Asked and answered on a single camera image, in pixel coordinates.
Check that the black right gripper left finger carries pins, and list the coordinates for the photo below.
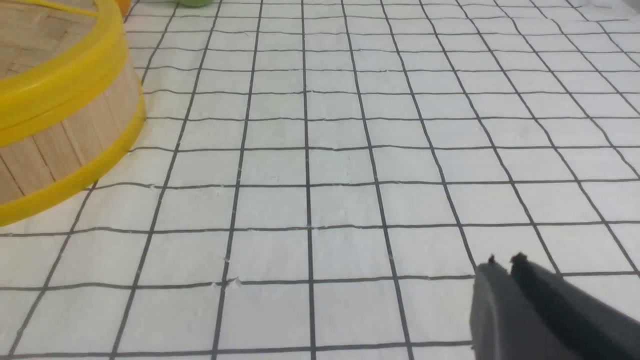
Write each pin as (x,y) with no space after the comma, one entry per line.
(504,324)

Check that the white black-grid tablecloth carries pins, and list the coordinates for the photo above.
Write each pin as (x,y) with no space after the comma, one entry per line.
(319,179)

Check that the green round object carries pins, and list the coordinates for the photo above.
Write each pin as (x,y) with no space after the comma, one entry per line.
(194,3)

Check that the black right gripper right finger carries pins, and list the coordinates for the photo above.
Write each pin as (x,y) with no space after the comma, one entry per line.
(584,324)

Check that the bamboo steamer basket yellow rims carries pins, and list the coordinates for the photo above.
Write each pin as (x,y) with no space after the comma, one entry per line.
(71,101)

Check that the orange round object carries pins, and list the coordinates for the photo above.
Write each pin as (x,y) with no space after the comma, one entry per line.
(124,6)

